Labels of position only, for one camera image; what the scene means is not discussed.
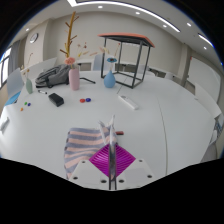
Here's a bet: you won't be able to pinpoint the black whiteboard eraser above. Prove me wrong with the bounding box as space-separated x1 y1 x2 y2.
48 92 65 108

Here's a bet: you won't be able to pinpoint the pink vase with flowers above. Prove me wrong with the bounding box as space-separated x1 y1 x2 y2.
64 57 81 92

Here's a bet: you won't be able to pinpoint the black frame orange-top table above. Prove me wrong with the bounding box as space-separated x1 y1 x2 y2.
97 32 156 90

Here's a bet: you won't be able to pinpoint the grey curtain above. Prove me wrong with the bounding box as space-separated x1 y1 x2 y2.
8 40 21 75

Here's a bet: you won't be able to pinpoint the white chair with blue seat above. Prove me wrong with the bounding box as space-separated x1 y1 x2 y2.
3 68 26 107

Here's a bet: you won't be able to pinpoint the white flat bar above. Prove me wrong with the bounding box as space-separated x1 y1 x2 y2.
117 95 140 111

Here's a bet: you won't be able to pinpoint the green vase with twigs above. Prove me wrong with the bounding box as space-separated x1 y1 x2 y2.
20 53 34 95

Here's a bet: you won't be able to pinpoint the ceiling lights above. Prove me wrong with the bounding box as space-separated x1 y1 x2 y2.
24 0 214 48

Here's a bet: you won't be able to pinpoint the window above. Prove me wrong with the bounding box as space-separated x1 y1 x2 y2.
0 48 13 88

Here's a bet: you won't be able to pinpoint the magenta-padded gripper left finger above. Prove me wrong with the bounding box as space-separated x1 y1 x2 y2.
68 143 112 191

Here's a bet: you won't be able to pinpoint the white wall board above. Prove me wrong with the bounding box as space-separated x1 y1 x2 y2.
187 58 221 101

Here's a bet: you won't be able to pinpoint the grey backpack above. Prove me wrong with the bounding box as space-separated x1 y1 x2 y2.
34 64 72 89

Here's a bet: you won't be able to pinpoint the striped pink grey towel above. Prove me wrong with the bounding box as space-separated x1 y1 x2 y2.
63 114 125 191

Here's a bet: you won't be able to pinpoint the round wall clock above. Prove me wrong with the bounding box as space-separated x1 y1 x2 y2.
29 32 40 45

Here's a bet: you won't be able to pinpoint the blue vase with flowers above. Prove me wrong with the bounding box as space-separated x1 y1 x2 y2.
103 57 119 89

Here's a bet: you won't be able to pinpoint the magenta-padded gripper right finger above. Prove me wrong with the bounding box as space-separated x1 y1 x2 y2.
114 143 155 191

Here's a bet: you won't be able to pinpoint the wooden coat rack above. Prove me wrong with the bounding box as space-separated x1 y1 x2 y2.
59 10 81 60

